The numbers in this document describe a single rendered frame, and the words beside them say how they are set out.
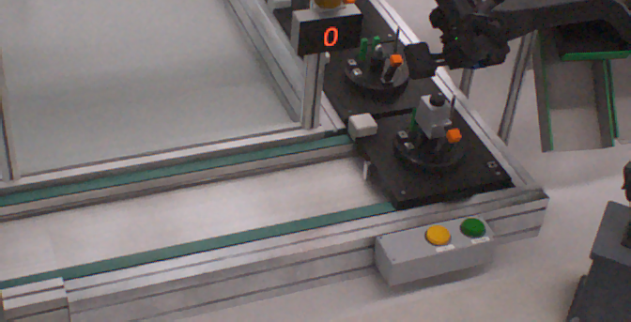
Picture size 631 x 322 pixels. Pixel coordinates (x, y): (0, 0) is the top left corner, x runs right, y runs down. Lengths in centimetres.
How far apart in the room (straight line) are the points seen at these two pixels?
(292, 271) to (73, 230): 39
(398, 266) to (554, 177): 53
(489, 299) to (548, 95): 43
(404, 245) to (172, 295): 41
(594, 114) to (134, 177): 90
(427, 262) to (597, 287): 29
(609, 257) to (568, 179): 48
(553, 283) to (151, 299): 73
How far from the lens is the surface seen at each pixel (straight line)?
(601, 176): 211
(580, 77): 197
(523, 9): 155
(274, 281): 168
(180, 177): 182
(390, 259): 166
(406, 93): 202
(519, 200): 183
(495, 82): 231
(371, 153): 185
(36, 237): 176
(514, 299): 179
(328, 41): 174
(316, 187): 184
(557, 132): 193
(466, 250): 172
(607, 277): 166
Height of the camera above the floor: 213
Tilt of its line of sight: 39 degrees down
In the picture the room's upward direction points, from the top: 6 degrees clockwise
